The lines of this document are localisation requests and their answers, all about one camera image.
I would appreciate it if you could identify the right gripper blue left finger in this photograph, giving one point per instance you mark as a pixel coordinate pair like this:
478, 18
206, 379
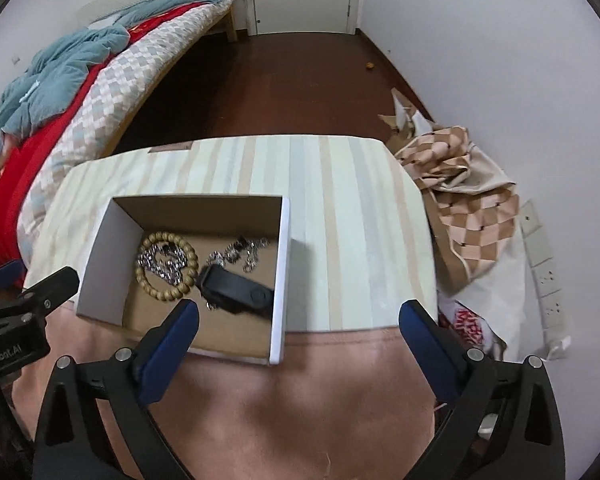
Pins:
71, 441

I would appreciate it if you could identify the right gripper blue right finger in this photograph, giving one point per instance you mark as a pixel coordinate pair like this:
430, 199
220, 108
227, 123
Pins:
527, 439

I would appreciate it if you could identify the black smart watch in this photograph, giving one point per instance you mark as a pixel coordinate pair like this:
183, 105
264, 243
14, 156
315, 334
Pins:
234, 293

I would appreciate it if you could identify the red blanket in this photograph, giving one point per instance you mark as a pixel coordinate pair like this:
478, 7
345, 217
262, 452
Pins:
12, 179

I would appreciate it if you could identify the brown checkered fabric bag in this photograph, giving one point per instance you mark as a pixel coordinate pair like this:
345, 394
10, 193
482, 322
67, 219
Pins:
471, 205

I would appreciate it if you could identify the white power strip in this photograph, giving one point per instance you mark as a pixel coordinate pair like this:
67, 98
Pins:
543, 269

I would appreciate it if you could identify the pink striped table cloth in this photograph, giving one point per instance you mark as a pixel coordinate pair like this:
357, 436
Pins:
325, 388

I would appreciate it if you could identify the checkered beige mattress pad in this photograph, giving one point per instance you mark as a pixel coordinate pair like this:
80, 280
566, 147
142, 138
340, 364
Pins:
108, 104

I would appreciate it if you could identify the teal blue quilt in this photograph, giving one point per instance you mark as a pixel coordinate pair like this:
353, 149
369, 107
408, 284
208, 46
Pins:
56, 73

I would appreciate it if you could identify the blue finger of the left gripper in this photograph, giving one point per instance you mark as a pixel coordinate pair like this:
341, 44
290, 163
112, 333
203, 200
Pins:
41, 299
11, 273

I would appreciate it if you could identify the white printed plastic bag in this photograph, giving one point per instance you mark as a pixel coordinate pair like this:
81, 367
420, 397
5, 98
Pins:
490, 310

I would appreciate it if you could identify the white charger with cable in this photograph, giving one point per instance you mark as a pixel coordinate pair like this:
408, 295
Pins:
556, 349

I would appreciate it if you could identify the white cardboard box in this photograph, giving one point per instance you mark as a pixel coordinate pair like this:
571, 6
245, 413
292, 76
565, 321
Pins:
147, 251

